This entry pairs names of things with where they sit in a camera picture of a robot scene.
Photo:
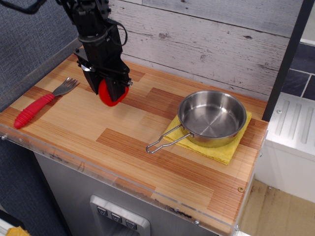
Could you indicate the red toy pepper half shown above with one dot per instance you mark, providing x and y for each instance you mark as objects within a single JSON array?
[{"x": 105, "y": 97}]

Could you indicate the grey toy fridge cabinet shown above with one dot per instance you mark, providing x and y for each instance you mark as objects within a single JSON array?
[{"x": 72, "y": 191}]

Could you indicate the red handled fork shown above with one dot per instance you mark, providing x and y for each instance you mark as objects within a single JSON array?
[{"x": 30, "y": 111}]

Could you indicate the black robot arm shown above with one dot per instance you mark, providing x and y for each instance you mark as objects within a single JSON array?
[{"x": 91, "y": 18}]

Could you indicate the silver dispenser button panel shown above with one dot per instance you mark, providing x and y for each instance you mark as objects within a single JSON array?
[{"x": 108, "y": 214}]

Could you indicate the yellow cloth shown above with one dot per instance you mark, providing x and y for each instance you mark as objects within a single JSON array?
[{"x": 219, "y": 152}]

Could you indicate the yellow object at corner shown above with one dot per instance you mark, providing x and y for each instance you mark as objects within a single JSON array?
[{"x": 17, "y": 231}]

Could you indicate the black right frame post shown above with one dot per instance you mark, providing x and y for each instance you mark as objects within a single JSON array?
[{"x": 293, "y": 44}]

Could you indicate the clear acrylic table edge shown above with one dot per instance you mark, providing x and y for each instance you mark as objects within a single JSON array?
[{"x": 179, "y": 208}]

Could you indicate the silver pot with wire handle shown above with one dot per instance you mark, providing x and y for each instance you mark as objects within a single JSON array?
[{"x": 208, "y": 116}]

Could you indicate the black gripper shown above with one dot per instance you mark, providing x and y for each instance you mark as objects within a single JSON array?
[{"x": 100, "y": 59}]

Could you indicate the white toy sink unit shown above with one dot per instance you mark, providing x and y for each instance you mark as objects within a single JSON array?
[{"x": 287, "y": 158}]

